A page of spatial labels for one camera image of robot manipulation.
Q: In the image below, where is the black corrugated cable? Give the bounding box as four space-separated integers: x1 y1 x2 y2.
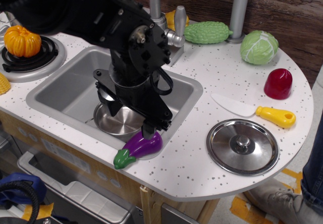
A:
0 180 40 224

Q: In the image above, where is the yellow toy behind faucet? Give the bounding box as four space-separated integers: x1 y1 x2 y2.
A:
165 10 176 31

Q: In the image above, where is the small steel pan in sink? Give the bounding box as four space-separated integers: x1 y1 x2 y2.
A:
85 103 144 142

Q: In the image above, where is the orange toy pumpkin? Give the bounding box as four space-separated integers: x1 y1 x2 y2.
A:
4 25 42 58

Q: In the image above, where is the green toy bitter gourd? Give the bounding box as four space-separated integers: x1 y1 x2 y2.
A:
184 21 233 44

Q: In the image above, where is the grey sneaker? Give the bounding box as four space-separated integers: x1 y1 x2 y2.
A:
244 179 322 223

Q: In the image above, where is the green toy cabbage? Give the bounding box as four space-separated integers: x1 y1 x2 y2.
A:
240 30 279 65

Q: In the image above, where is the white yellow toy knife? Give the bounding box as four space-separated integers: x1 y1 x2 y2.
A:
211 93 296 128

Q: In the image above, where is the blue clamp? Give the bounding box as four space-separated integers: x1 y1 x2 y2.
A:
1 173 47 205

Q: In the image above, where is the red toy pepper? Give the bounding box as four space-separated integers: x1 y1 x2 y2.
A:
263 68 293 100

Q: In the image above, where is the purple toy eggplant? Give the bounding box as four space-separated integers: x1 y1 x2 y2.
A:
114 132 163 170

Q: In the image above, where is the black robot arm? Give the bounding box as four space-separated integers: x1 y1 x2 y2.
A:
1 0 173 139

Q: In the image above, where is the yellow toy corn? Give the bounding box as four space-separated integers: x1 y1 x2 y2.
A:
0 73 11 95

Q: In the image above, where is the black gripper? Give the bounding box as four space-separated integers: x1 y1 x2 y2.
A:
93 68 173 140

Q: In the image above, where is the silver oven door handle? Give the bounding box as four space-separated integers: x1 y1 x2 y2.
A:
17 151 135 223

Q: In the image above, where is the blue jeans leg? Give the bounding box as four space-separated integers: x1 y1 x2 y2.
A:
301 115 322 215

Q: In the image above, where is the steel pot lid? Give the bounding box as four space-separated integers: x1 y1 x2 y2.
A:
206 119 280 176

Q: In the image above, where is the grey right support pole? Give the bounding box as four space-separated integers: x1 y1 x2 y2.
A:
226 0 248 44

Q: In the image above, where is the silver toy faucet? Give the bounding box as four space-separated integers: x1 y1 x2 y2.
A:
149 0 187 67

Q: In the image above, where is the black front stove burner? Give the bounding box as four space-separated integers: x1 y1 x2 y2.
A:
1 36 66 83

